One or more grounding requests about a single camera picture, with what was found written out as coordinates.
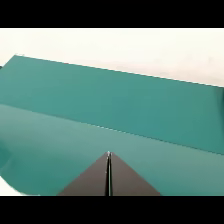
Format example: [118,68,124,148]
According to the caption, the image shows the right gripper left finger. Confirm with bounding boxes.
[58,151,110,197]

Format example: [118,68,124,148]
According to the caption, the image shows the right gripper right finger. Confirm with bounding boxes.
[108,151,161,197]

